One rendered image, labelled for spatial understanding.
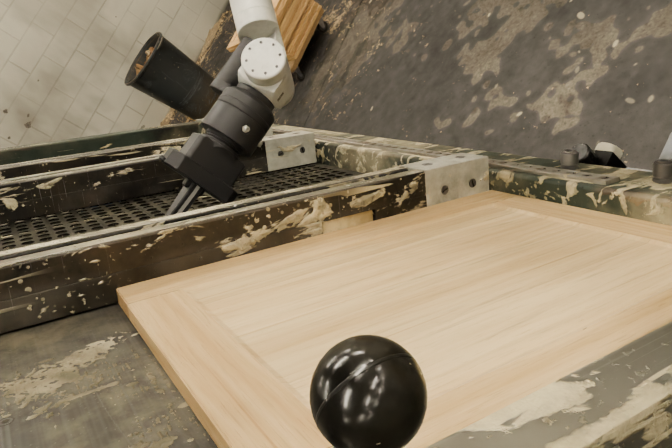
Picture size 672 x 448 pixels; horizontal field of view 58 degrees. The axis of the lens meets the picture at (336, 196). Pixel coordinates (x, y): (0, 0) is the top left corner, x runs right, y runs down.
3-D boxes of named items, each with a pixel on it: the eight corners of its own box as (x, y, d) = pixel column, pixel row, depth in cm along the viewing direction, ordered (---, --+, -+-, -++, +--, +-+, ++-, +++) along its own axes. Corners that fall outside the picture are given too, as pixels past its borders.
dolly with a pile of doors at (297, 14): (337, 16, 400) (292, -24, 379) (306, 82, 386) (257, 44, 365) (289, 35, 449) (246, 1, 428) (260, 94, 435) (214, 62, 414)
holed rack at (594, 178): (619, 181, 79) (619, 176, 79) (605, 185, 77) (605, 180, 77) (203, 119, 218) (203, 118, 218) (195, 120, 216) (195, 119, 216)
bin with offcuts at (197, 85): (234, 72, 503) (167, 24, 469) (207, 124, 489) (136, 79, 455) (208, 81, 545) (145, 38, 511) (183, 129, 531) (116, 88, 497)
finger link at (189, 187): (168, 216, 89) (192, 182, 90) (174, 221, 86) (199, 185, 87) (159, 211, 88) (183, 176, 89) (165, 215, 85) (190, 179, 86)
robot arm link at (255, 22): (299, 103, 97) (280, 30, 100) (293, 80, 88) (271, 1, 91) (260, 114, 96) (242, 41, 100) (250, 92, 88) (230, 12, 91)
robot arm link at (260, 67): (269, 142, 94) (308, 84, 96) (257, 118, 84) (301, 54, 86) (210, 107, 96) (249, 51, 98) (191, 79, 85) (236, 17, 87)
